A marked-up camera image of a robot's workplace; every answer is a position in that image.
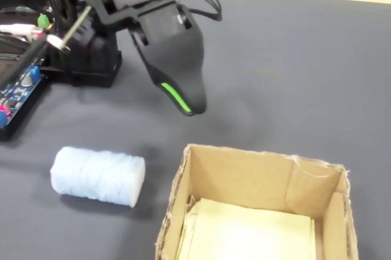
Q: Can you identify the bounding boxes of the blue circuit board black holder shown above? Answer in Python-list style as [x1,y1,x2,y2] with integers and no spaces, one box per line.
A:
[0,55,50,142]

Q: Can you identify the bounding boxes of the pale yellow paper sheets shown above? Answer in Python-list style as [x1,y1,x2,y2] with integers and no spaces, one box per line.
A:
[176,197,317,260]

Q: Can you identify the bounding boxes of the brown cardboard box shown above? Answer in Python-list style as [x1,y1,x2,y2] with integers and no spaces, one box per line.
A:
[154,143,360,260]

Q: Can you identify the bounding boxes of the black sleeved camera cable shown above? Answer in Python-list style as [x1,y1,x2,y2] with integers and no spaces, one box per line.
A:
[0,37,53,85]

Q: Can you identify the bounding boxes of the small camera circuit board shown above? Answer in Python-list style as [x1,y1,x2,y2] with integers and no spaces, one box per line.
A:
[48,5,93,52]

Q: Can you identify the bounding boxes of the large grey table mat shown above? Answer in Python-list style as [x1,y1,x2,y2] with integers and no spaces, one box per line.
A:
[0,0,391,260]

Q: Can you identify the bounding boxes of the controller board green terminal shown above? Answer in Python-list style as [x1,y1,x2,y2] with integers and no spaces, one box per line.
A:
[0,12,59,46]

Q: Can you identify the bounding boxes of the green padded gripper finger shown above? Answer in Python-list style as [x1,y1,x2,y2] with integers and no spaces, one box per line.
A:
[130,31,194,117]

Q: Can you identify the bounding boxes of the white cable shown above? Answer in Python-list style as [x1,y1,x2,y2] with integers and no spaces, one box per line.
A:
[0,24,42,37]

